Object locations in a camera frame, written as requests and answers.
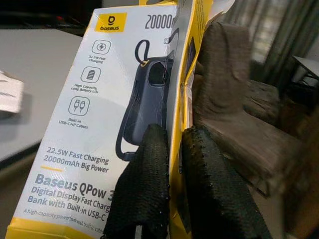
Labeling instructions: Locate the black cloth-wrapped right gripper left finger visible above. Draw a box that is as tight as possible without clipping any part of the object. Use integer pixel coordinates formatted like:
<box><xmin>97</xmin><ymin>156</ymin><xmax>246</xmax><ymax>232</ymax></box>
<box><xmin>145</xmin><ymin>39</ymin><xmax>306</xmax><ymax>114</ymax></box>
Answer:
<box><xmin>103</xmin><ymin>123</ymin><xmax>171</xmax><ymax>239</ymax></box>

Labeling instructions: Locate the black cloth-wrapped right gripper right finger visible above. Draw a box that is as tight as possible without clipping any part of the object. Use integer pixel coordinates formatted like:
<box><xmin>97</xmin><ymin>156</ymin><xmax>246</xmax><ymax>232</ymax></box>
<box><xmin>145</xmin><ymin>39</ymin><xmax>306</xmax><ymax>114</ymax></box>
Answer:
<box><xmin>182</xmin><ymin>125</ymin><xmax>272</xmax><ymax>239</ymax></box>

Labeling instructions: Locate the white yellow power bank box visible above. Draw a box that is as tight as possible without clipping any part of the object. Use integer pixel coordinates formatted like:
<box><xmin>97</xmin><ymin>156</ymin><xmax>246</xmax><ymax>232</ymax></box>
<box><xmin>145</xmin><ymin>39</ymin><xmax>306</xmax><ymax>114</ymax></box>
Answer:
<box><xmin>4</xmin><ymin>0</ymin><xmax>235</xmax><ymax>239</ymax></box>

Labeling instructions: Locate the brown fabric armchair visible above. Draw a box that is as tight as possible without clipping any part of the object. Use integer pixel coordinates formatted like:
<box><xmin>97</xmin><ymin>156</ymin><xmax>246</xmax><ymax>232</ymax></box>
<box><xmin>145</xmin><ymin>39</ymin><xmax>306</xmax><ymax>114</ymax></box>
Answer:
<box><xmin>191</xmin><ymin>21</ymin><xmax>319</xmax><ymax>200</ymax></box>

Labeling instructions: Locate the dark side table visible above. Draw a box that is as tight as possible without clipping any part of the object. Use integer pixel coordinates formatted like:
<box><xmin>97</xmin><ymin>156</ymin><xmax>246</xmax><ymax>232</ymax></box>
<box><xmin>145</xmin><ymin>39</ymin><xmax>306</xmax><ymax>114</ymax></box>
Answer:
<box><xmin>290</xmin><ymin>55</ymin><xmax>319</xmax><ymax>88</ymax></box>

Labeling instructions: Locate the grey green curtain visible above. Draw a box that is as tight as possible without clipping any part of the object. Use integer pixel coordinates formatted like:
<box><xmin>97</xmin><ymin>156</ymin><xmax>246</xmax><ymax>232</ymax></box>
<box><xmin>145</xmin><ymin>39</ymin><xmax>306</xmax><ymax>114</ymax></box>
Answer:
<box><xmin>219</xmin><ymin>0</ymin><xmax>319</xmax><ymax>83</ymax></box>

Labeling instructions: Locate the black monitor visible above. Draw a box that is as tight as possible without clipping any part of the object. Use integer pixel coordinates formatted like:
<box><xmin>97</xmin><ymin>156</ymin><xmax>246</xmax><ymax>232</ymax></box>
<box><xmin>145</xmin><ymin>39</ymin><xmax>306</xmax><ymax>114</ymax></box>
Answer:
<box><xmin>0</xmin><ymin>0</ymin><xmax>140</xmax><ymax>30</ymax></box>

